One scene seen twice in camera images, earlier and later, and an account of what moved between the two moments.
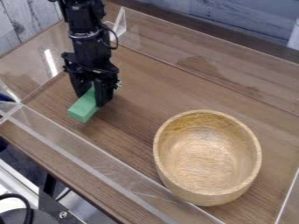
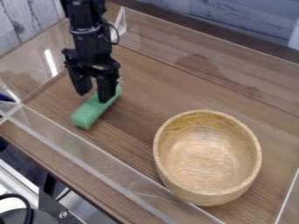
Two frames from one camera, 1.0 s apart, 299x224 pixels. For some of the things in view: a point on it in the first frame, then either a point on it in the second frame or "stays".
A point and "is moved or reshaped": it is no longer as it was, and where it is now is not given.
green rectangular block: [84, 109] is moved or reshaped
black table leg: [49, 186] stays
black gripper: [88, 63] stays
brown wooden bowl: [207, 156] stays
